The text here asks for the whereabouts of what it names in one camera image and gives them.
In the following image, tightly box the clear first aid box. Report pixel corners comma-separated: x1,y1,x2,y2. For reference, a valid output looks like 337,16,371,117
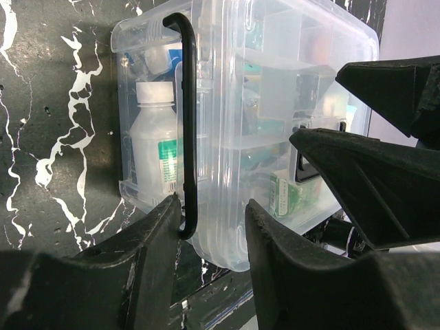
111,1,253,245

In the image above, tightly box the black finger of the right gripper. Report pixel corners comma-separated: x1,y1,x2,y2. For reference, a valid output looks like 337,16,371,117
289,129,439,250
335,55,439,150

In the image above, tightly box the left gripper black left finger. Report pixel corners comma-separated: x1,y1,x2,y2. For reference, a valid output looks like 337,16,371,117
1,195,181,329

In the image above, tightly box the small green box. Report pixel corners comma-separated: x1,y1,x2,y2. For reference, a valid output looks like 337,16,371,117
269,170,322,218

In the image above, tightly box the white bottle teal cap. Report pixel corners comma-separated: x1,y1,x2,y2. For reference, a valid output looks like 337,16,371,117
129,81,182,206

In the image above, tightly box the white blue tube bottle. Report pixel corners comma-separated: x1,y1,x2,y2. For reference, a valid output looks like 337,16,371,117
122,46,183,82

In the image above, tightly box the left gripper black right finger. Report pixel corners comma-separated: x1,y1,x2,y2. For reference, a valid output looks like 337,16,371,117
245,200,439,329

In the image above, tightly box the clear box lid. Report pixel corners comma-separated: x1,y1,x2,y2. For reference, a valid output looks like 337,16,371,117
190,1,379,272

